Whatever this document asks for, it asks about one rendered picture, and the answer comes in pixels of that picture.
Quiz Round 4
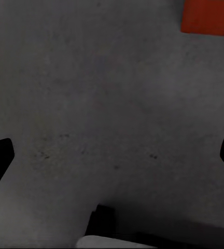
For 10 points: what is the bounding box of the storage box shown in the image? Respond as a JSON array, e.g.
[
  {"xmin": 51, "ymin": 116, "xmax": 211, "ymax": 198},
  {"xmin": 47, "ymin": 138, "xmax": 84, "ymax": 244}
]
[{"xmin": 180, "ymin": 0, "xmax": 224, "ymax": 36}]

